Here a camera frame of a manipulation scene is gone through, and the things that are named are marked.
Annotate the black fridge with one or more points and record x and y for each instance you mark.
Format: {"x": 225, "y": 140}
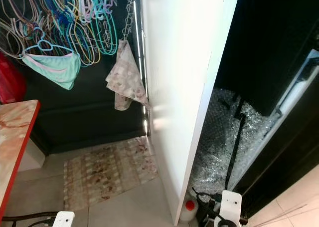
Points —
{"x": 269, "y": 32}

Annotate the red bag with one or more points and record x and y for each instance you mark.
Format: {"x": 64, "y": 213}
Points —
{"x": 11, "y": 82}

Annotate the marble table with red edge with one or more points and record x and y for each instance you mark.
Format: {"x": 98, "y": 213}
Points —
{"x": 15, "y": 137}

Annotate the small white box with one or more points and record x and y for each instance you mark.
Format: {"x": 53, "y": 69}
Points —
{"x": 32, "y": 157}

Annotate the mint green garment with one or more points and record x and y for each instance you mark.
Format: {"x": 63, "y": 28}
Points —
{"x": 55, "y": 68}

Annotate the blue plastic hanger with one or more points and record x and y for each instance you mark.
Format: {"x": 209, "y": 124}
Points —
{"x": 45, "y": 46}

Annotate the black low cabinet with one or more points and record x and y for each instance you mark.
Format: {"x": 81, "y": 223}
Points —
{"x": 89, "y": 122}

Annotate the floral floor rug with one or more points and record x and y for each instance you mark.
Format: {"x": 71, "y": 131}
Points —
{"x": 109, "y": 172}

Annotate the floral hanging cloth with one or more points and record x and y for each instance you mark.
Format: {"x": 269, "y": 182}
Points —
{"x": 124, "y": 80}

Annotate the teal plastic hanger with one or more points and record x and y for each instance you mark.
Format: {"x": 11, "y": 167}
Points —
{"x": 97, "y": 2}

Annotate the white cabinet panel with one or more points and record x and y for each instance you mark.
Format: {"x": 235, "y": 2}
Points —
{"x": 179, "y": 87}

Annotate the white bottle red cap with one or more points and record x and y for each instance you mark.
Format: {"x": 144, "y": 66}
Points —
{"x": 188, "y": 213}

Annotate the bubble wrap sheet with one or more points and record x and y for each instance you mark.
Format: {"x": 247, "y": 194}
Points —
{"x": 214, "y": 147}

